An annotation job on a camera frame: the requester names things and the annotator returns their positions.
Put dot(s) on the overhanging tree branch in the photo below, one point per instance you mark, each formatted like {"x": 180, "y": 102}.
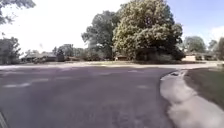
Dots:
{"x": 13, "y": 8}

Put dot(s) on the tan low house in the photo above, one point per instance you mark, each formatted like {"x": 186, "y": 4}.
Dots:
{"x": 189, "y": 57}

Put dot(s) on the grass lawn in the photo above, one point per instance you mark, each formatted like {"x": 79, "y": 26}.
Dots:
{"x": 208, "y": 83}

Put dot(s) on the pale concrete gutter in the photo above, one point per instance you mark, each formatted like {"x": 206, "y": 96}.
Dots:
{"x": 190, "y": 110}

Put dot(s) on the dark bushy tree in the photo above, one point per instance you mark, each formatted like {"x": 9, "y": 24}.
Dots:
{"x": 8, "y": 50}

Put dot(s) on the group of distant trees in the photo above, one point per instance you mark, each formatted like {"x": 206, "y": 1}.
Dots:
{"x": 203, "y": 45}

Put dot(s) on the tall dark tree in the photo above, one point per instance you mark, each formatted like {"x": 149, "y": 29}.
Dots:
{"x": 100, "y": 33}

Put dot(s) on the grey asphalt road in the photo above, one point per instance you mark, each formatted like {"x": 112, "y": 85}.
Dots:
{"x": 86, "y": 100}

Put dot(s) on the huge light green tree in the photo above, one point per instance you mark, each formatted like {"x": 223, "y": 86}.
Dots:
{"x": 146, "y": 30}

